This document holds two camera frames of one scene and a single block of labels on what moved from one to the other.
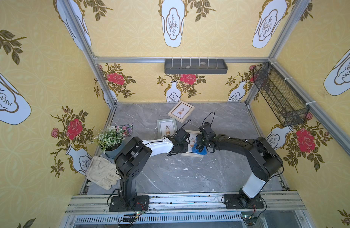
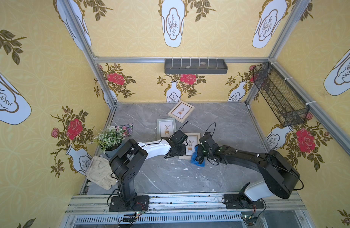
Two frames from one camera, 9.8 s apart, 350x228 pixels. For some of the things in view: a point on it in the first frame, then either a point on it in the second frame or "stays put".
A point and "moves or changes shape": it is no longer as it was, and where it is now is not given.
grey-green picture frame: (166, 127) stays put
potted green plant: (110, 140) stays put
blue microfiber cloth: (194, 149) moves or changes shape
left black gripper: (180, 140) stays put
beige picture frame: (181, 111) stays put
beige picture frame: (192, 139) moves or changes shape
